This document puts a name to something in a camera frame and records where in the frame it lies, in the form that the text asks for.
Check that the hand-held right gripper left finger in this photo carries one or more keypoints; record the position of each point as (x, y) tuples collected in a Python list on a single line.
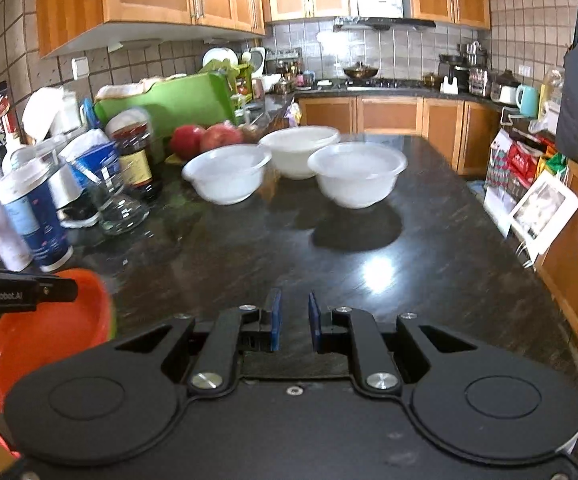
[(275, 317)]

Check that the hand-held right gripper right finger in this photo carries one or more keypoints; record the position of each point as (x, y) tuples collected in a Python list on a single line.
[(314, 320)]

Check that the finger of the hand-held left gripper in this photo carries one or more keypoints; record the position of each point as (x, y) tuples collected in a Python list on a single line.
[(59, 290)]

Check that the orange plastic plate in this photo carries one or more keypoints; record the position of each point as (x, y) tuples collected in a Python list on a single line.
[(44, 340)]

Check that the green plastic plate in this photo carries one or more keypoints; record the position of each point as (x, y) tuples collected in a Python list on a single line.
[(112, 320)]

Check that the white ribbed plastic bowl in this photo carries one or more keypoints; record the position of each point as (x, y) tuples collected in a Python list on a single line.
[(226, 175), (296, 152), (356, 175)]

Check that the blue paper cup white lid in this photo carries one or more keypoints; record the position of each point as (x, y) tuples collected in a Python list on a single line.
[(39, 220)]

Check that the glass jar with spoon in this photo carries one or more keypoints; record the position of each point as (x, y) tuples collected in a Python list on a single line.
[(116, 205)]

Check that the blue tissue pack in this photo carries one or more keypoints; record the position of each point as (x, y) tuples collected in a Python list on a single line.
[(94, 157)]

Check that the dark sauce glass jar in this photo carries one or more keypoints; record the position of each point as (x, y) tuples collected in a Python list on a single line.
[(134, 160)]

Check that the white plastic bag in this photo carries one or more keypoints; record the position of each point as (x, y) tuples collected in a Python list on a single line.
[(49, 110)]

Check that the red apple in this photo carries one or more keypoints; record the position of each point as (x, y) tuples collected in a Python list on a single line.
[(186, 142), (221, 137)]

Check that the wooden lower cabinets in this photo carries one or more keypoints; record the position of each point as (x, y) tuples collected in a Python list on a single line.
[(394, 120)]

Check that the green cutting board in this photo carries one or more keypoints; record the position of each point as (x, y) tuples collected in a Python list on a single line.
[(169, 102)]

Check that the beige cloth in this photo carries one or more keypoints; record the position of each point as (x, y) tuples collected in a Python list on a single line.
[(134, 85)]

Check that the patterned gift bag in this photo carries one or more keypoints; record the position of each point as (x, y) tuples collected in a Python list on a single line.
[(498, 165)]

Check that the black wok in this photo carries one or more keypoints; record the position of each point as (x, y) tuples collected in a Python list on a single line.
[(360, 71)]

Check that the white windowed box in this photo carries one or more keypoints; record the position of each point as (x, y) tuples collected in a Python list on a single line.
[(544, 210)]

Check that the red gift bag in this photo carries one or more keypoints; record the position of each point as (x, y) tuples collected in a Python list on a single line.
[(524, 162)]

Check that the white round plate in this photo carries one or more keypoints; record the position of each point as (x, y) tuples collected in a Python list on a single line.
[(219, 56)]

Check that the white black electric cooker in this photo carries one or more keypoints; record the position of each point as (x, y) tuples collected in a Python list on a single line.
[(505, 89)]

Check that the teal mug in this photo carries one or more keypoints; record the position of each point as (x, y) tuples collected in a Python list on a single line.
[(528, 101)]

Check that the clear plastic oil jug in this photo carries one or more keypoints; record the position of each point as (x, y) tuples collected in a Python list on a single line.
[(553, 97)]

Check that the white wall outlet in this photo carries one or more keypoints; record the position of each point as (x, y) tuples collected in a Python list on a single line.
[(80, 67)]

